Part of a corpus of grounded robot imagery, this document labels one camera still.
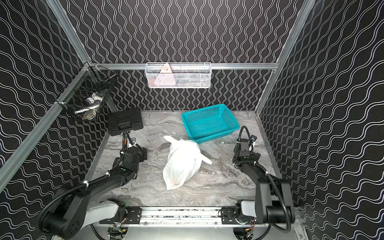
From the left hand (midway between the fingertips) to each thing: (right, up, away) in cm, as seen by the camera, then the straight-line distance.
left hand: (134, 146), depth 88 cm
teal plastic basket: (+46, +15, +26) cm, 55 cm away
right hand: (+68, -2, +2) cm, 69 cm away
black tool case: (-17, +16, +19) cm, 30 cm away
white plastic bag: (+31, -4, -16) cm, 35 cm away
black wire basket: (-28, +27, -2) cm, 38 cm away
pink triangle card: (+18, +42, +4) cm, 46 cm away
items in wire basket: (-23, +24, -2) cm, 34 cm away
